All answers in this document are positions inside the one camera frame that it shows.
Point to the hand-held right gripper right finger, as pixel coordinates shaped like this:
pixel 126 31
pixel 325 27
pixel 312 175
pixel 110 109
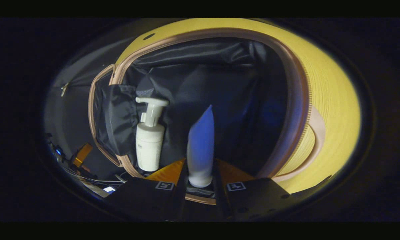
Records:
pixel 253 200

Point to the white squeeze tube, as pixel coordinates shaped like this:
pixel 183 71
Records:
pixel 201 146

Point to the white pump bottle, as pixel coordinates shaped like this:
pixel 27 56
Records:
pixel 149 146

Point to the metal clip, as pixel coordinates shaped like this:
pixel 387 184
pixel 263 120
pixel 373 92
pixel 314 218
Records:
pixel 65 89

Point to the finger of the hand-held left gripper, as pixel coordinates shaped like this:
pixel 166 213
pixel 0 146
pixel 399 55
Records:
pixel 82 155

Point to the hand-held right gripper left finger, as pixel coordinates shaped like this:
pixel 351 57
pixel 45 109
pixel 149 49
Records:
pixel 143 196

